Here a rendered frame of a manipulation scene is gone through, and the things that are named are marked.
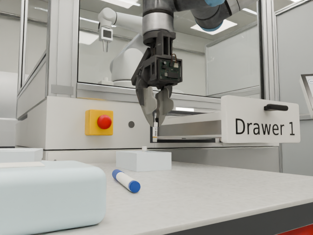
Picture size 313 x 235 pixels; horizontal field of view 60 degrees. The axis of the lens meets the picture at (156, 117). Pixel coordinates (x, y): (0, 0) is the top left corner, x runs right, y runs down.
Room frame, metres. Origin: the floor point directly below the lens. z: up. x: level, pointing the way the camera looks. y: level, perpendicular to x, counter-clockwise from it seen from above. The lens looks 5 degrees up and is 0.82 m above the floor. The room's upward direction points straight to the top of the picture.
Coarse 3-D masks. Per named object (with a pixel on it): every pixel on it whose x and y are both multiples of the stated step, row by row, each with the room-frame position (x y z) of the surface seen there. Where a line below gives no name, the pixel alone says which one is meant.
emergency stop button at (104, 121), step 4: (100, 116) 0.74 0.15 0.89; (104, 116) 0.74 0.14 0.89; (108, 116) 0.75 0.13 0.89; (100, 120) 0.73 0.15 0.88; (104, 120) 0.74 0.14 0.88; (108, 120) 0.74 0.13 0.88; (100, 124) 0.73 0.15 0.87; (104, 124) 0.74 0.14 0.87; (108, 124) 0.74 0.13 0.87; (104, 128) 0.74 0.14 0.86
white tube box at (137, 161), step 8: (120, 152) 0.64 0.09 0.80; (128, 152) 0.60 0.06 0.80; (136, 152) 0.66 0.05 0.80; (144, 152) 0.66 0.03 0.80; (152, 152) 0.66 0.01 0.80; (160, 152) 0.59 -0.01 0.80; (168, 152) 0.60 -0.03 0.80; (120, 160) 0.64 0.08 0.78; (128, 160) 0.60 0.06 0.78; (136, 160) 0.56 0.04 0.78; (144, 160) 0.57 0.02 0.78; (152, 160) 0.58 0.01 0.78; (160, 160) 0.59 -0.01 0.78; (168, 160) 0.60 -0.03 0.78; (128, 168) 0.60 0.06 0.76; (136, 168) 0.56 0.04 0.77; (144, 168) 0.57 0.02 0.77; (152, 168) 0.58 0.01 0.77; (160, 168) 0.59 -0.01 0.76; (168, 168) 0.60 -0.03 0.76
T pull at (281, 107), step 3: (267, 105) 0.64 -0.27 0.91; (270, 105) 0.64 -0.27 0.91; (273, 105) 0.64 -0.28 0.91; (276, 105) 0.65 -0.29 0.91; (279, 105) 0.66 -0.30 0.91; (282, 105) 0.66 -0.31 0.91; (285, 105) 0.67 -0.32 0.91; (264, 108) 0.68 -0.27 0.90; (267, 108) 0.64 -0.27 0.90; (270, 108) 0.64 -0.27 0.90; (273, 108) 0.64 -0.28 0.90; (276, 108) 0.65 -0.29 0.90; (279, 108) 0.66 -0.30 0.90; (282, 108) 0.66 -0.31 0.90; (285, 108) 0.67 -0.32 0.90
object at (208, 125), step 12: (168, 120) 0.84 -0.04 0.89; (180, 120) 0.79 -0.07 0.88; (192, 120) 0.74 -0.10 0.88; (204, 120) 0.70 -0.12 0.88; (216, 120) 0.66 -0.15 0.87; (168, 132) 0.84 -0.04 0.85; (180, 132) 0.78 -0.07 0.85; (192, 132) 0.74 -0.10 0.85; (204, 132) 0.70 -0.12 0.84; (216, 132) 0.66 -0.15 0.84
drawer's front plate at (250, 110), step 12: (228, 96) 0.61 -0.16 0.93; (228, 108) 0.61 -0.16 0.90; (240, 108) 0.64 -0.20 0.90; (252, 108) 0.66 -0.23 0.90; (288, 108) 0.74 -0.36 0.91; (228, 120) 0.61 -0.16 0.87; (252, 120) 0.66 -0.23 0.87; (264, 120) 0.68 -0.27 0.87; (276, 120) 0.71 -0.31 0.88; (288, 120) 0.74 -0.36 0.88; (228, 132) 0.61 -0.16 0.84; (252, 132) 0.66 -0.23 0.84; (276, 132) 0.71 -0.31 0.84; (288, 132) 0.73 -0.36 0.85
